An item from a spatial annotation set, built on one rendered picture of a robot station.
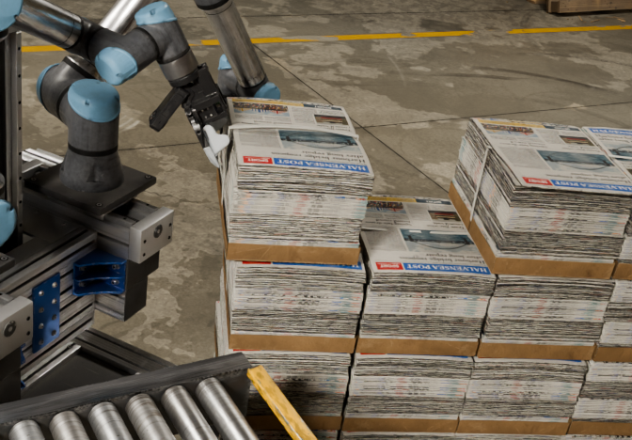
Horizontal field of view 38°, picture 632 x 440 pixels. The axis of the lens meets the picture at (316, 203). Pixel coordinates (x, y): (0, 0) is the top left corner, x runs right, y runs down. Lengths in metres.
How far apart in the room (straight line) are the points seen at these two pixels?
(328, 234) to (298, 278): 0.12
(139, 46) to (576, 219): 1.00
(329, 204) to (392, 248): 0.25
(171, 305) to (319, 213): 1.44
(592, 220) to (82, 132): 1.16
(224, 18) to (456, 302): 0.87
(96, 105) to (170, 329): 1.21
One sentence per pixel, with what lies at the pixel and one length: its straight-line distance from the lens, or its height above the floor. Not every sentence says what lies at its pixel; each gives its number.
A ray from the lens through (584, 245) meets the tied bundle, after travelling 2.14.
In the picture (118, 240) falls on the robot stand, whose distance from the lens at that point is 2.23.
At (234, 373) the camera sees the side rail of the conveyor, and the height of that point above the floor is 0.79.
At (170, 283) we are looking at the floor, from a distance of 3.41.
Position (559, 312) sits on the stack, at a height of 0.74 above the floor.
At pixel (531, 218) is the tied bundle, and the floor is 0.98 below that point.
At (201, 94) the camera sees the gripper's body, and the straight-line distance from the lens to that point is 1.98.
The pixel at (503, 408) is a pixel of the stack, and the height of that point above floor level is 0.45.
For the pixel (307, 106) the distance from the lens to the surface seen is 2.19.
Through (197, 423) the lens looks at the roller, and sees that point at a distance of 1.60.
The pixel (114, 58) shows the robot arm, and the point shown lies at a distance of 1.85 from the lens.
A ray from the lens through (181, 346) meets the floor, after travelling 3.11.
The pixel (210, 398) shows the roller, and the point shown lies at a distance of 1.66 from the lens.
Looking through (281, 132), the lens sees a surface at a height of 1.06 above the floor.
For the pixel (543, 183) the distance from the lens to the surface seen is 2.01.
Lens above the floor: 1.85
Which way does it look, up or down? 27 degrees down
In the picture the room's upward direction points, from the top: 9 degrees clockwise
